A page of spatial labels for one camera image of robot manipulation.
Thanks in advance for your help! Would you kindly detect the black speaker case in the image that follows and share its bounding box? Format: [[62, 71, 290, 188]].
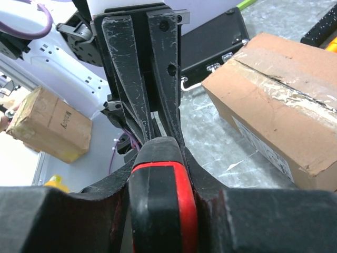
[[181, 7, 250, 84]]

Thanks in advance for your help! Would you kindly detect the yellow object outside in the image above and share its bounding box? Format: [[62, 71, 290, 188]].
[[43, 174, 70, 193]]

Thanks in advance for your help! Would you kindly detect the red black utility knife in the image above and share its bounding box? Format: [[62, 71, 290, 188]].
[[128, 137, 198, 252]]

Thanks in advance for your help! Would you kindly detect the black microphone silver head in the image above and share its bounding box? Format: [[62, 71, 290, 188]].
[[300, 5, 336, 47]]

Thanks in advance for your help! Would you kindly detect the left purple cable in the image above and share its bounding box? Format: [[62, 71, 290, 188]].
[[0, 2, 53, 39]]

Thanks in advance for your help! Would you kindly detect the small cardboard box outside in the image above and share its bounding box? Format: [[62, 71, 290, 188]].
[[6, 86, 92, 163]]

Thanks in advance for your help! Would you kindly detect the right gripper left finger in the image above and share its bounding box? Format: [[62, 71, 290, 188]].
[[1, 160, 135, 252]]

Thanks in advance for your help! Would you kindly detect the green plastic block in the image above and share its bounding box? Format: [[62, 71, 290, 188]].
[[237, 0, 257, 11]]

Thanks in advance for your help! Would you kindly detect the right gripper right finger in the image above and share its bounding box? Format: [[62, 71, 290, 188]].
[[181, 147, 336, 252]]

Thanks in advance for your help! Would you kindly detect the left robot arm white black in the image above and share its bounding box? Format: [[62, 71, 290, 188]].
[[1, 1, 190, 163]]

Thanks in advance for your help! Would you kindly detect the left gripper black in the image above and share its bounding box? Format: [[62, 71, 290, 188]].
[[91, 2, 190, 150]]

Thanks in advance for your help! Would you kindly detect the brown cardboard express box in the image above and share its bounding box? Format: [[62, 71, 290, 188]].
[[202, 33, 336, 192]]

